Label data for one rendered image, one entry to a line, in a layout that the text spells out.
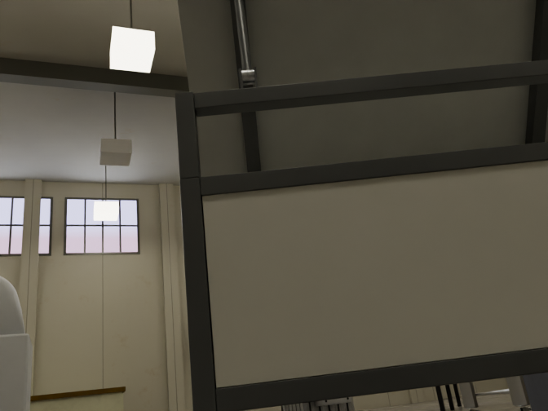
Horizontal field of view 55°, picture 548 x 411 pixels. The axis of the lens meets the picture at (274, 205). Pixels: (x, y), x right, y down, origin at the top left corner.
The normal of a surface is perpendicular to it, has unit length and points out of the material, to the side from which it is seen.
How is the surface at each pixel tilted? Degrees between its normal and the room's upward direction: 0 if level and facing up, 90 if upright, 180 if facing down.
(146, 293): 90
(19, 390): 90
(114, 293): 90
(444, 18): 130
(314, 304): 90
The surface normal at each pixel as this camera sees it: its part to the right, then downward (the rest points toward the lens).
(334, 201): 0.01, -0.36
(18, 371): 0.36, -0.37
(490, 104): 0.08, 0.32
